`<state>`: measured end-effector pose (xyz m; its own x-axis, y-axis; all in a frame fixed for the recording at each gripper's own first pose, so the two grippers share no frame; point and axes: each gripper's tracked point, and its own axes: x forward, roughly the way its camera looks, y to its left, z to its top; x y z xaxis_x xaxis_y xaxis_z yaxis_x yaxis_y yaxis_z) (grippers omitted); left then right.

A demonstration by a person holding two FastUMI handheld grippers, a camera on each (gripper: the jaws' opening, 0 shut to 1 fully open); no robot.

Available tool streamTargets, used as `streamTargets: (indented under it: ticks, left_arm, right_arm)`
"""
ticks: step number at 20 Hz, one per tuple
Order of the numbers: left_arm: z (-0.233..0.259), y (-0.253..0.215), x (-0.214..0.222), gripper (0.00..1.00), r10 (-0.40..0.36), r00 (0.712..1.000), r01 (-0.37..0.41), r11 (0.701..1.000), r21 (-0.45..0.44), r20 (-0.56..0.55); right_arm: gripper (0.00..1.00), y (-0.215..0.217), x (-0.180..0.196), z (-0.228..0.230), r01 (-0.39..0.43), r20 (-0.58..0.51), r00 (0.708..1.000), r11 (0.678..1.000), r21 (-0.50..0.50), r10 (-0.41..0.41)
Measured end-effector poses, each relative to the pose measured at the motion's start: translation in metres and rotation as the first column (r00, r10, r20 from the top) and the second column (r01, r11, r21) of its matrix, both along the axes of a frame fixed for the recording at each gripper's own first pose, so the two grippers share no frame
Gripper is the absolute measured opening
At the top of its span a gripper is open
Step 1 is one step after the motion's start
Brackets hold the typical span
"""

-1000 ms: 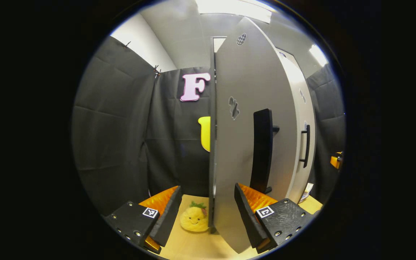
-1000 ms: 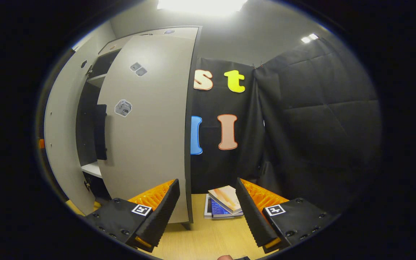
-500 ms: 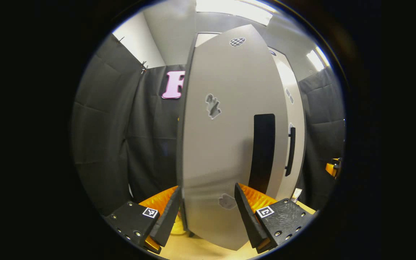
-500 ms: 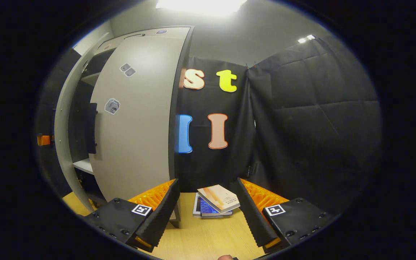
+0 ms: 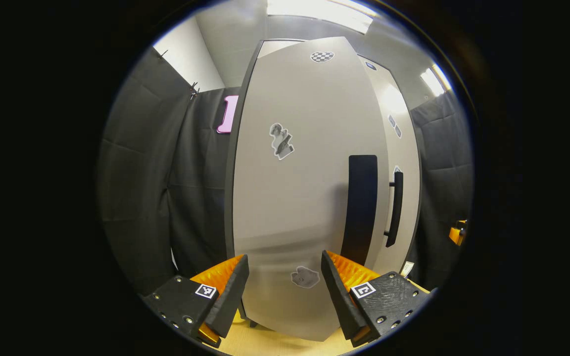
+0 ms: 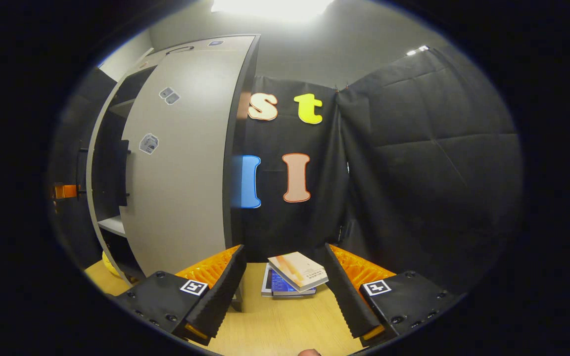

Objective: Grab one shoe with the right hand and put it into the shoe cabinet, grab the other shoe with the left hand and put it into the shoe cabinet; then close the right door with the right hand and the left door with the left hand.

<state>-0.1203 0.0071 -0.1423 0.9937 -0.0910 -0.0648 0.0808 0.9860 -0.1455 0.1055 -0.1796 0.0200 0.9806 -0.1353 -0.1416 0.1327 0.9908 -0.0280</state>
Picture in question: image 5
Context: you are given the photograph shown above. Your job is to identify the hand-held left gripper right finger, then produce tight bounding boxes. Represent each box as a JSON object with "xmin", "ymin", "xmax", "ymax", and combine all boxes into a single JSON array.
[{"xmin": 321, "ymin": 250, "xmax": 431, "ymax": 348}]

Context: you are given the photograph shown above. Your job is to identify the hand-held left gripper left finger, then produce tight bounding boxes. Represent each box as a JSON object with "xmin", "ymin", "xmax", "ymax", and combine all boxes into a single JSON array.
[{"xmin": 141, "ymin": 254, "xmax": 250, "ymax": 349}]

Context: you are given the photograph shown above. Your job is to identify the grey shoe cabinet door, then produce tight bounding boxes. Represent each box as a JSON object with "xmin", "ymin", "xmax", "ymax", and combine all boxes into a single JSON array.
[
  {"xmin": 224, "ymin": 36, "xmax": 389, "ymax": 343},
  {"xmin": 357, "ymin": 54, "xmax": 422, "ymax": 277}
]

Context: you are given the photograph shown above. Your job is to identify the grey shoe cabinet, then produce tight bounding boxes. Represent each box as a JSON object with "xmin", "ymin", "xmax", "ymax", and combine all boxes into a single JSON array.
[{"xmin": 223, "ymin": 37, "xmax": 422, "ymax": 329}]

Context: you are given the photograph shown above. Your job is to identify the black backdrop cloth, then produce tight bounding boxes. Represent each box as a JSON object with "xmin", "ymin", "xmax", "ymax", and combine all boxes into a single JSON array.
[
  {"xmin": 406, "ymin": 89, "xmax": 475, "ymax": 292},
  {"xmin": 98, "ymin": 47, "xmax": 241, "ymax": 297}
]

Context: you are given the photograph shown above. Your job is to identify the small ceiling light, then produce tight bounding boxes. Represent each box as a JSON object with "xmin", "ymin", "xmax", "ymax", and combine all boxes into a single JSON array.
[{"xmin": 420, "ymin": 63, "xmax": 453, "ymax": 97}]

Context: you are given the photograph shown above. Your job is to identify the large ceiling light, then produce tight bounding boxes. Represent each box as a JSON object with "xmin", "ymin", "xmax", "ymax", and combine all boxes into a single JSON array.
[{"xmin": 267, "ymin": 0, "xmax": 376, "ymax": 34}]

